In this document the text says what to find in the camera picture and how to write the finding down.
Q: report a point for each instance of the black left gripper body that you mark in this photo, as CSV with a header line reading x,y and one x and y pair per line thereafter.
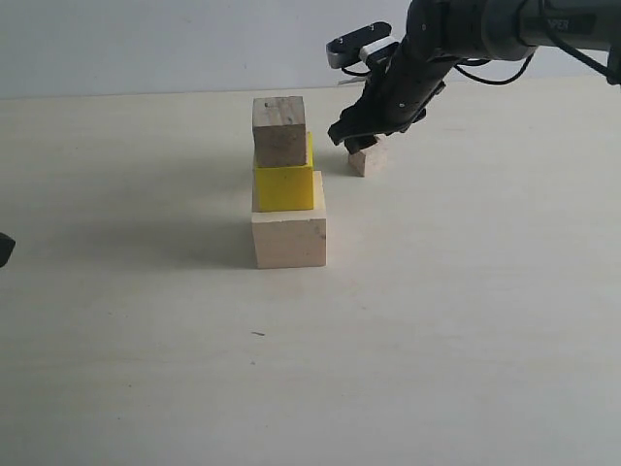
x,y
7,245

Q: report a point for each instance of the medium plywood cube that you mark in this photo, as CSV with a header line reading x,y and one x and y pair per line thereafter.
x,y
279,131

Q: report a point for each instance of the large light wooden cube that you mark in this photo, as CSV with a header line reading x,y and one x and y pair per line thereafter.
x,y
291,239

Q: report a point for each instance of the small wooden cube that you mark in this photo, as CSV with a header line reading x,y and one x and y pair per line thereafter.
x,y
367,162

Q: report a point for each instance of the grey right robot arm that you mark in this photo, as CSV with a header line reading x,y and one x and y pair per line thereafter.
x,y
474,33

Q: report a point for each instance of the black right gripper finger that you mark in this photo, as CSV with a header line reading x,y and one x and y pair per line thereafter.
x,y
356,144
342,131

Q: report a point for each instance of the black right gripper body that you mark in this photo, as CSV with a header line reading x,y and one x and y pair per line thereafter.
x,y
401,83

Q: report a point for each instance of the yellow painted cube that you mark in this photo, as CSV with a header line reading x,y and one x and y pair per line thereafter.
x,y
287,188

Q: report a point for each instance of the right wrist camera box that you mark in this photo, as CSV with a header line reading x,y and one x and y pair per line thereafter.
x,y
359,45

